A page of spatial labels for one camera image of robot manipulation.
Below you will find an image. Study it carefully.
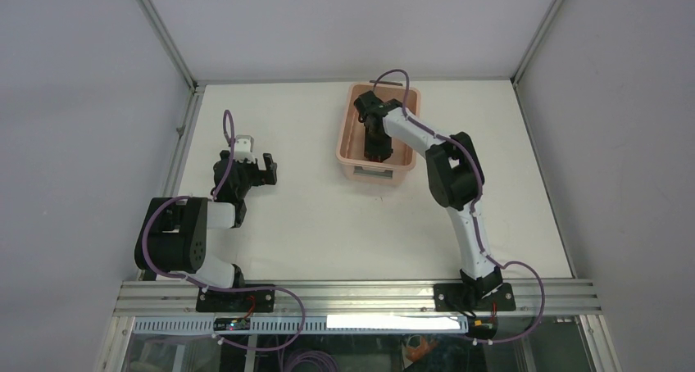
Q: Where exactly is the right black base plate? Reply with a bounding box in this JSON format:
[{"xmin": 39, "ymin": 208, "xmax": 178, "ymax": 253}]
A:
[{"xmin": 433, "ymin": 283, "xmax": 516, "ymax": 313}]

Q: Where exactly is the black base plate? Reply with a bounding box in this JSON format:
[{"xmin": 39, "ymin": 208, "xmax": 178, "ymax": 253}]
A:
[
  {"xmin": 433, "ymin": 283, "xmax": 516, "ymax": 313},
  {"xmin": 195, "ymin": 284, "xmax": 275, "ymax": 314}
]

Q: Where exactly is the white slotted cable duct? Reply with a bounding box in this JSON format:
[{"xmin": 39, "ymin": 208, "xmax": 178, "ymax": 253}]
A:
[{"xmin": 133, "ymin": 314, "xmax": 468, "ymax": 336}]

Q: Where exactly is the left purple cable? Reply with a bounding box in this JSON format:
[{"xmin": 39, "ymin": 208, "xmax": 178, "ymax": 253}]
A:
[{"xmin": 140, "ymin": 109, "xmax": 307, "ymax": 353}]

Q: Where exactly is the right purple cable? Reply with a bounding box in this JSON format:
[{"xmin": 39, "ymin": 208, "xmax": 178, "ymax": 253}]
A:
[{"xmin": 371, "ymin": 68, "xmax": 546, "ymax": 345}]

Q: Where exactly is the aluminium front rail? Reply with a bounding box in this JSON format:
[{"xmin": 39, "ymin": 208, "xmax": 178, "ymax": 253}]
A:
[{"xmin": 113, "ymin": 279, "xmax": 602, "ymax": 317}]

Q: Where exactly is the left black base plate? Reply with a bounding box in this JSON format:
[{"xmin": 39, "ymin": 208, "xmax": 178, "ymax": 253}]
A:
[{"xmin": 195, "ymin": 284, "xmax": 275, "ymax": 314}]

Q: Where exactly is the purple cable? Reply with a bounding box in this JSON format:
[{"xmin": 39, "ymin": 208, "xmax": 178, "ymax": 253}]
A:
[
  {"xmin": 140, "ymin": 109, "xmax": 307, "ymax": 353},
  {"xmin": 371, "ymin": 68, "xmax": 546, "ymax": 345}
]

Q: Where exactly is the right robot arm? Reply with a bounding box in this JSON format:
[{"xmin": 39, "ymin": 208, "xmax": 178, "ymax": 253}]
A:
[{"xmin": 353, "ymin": 91, "xmax": 503, "ymax": 311}]

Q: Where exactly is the orange object below table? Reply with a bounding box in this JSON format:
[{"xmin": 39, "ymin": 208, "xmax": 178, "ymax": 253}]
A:
[{"xmin": 402, "ymin": 334, "xmax": 438, "ymax": 363}]

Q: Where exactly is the coiled purple cable below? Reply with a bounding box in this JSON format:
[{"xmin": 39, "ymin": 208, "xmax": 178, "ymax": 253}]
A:
[{"xmin": 279, "ymin": 350, "xmax": 342, "ymax": 372}]

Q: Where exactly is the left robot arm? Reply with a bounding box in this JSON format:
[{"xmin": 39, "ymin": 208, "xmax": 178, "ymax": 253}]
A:
[{"xmin": 134, "ymin": 150, "xmax": 278, "ymax": 311}]

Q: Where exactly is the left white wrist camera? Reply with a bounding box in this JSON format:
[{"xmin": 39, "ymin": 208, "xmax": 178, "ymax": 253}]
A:
[{"xmin": 234, "ymin": 134, "xmax": 257, "ymax": 160}]

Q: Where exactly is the pink plastic bin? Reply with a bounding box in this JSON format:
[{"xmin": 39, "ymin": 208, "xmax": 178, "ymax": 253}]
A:
[{"xmin": 336, "ymin": 82, "xmax": 420, "ymax": 186}]

